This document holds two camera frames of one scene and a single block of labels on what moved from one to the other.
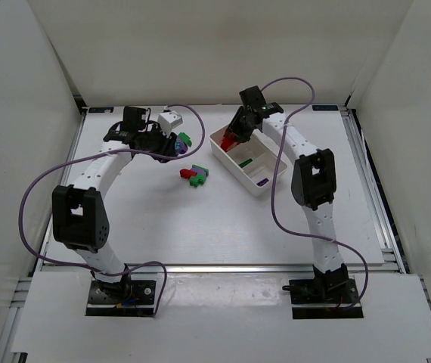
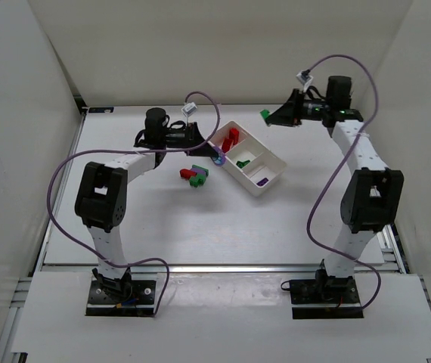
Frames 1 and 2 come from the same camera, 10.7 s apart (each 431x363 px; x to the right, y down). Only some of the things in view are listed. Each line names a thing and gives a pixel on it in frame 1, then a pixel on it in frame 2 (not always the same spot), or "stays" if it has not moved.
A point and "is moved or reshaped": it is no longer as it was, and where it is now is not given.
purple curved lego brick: (262, 181) stays
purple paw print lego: (181, 146) is moved or reshaped
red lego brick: (187, 173) stays
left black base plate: (129, 298) stays
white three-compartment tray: (253, 161) stays
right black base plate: (336, 298) stays
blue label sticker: (100, 110) stays
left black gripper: (168, 144) → (193, 136)
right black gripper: (238, 126) → (297, 107)
